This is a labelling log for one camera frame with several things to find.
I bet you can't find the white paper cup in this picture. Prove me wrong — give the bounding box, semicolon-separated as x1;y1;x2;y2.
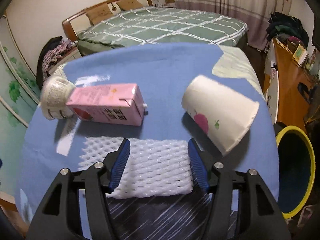
180;74;260;156

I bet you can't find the yellow rimmed dark trash bin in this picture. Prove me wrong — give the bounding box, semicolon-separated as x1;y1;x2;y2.
275;126;316;219

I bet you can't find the striped pale curtain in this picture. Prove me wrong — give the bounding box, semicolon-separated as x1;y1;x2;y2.
171;0;300;51

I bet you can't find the pale green cloth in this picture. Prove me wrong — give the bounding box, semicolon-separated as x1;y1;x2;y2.
211;44;264;100

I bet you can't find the pink drink carton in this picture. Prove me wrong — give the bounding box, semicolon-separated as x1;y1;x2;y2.
65;83;148;127

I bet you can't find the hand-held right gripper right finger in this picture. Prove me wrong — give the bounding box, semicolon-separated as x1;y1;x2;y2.
187;138;292;240

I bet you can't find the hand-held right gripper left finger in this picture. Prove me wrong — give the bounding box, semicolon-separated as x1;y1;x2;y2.
26;138;131;240

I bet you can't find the pile of dark clothes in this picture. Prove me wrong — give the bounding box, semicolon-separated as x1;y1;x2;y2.
267;12;309;48

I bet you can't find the pile of patterned clothes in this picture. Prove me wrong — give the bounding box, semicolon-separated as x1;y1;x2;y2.
36;36;81;90

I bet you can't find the white plastic yogurt cup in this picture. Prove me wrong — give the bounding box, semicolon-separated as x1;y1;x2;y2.
40;76;75;120

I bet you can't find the wooden desk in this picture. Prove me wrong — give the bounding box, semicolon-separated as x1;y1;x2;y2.
264;37;320;128

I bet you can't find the leaf print wardrobe door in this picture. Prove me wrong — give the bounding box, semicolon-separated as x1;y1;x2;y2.
0;15;42;128

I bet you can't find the white foam net sleeve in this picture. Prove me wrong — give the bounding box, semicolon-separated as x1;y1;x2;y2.
78;137;193;200

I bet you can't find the dark blue bag handle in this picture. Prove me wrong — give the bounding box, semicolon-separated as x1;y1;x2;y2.
297;82;316;104

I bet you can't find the brown headboard cushion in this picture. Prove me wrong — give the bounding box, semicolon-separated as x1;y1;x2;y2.
86;5;112;26
116;0;144;12

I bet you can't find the blue cloth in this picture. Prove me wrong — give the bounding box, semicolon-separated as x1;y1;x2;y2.
15;42;280;240

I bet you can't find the wooden headboard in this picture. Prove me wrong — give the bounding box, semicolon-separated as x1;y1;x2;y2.
62;0;153;42

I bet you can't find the book on desk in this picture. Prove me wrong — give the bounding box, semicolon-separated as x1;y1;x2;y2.
293;44;309;66

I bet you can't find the dark striped cloth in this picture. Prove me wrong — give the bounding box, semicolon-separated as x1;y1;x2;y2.
82;193;241;240

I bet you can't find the bed with green checked quilt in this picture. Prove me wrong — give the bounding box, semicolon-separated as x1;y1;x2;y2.
76;6;248;50

